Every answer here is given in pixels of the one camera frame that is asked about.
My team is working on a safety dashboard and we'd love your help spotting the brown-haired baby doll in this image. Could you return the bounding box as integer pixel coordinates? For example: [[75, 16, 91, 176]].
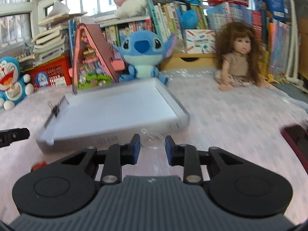
[[214, 21, 269, 92]]

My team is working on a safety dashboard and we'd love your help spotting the clear plastic dome cap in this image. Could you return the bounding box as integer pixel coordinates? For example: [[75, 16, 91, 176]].
[[141, 128, 164, 150]]

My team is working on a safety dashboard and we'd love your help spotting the pink triangular miniature house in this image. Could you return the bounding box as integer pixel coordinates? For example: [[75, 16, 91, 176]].
[[72, 23, 125, 94]]

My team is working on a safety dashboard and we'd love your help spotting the red plastic crate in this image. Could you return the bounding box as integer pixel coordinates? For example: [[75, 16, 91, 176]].
[[22, 55, 72, 89]]

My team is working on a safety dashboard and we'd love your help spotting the row of upright books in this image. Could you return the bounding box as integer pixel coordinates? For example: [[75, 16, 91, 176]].
[[100, 0, 293, 78]]

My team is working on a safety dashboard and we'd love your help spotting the blue Stitch plush toy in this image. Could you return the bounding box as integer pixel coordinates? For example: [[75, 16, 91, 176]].
[[113, 30, 177, 85]]

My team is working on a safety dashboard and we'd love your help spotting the wooden drawer box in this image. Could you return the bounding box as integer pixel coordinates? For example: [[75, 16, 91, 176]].
[[159, 53, 218, 71]]

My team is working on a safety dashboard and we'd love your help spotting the white label printer box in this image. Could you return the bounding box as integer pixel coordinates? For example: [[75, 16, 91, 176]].
[[184, 29, 216, 54]]

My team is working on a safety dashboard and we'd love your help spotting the grey cardboard tray box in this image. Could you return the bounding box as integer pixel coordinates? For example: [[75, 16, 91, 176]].
[[35, 78, 190, 153]]

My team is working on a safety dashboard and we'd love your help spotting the Doraemon plush toy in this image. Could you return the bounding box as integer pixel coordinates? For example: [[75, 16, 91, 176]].
[[0, 57, 34, 110]]

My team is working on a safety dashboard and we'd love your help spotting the stack of books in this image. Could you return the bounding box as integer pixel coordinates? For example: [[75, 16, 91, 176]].
[[17, 1, 86, 69]]

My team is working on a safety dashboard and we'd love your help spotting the small black binder clip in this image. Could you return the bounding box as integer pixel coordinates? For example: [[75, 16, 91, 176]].
[[48, 101, 60, 117]]

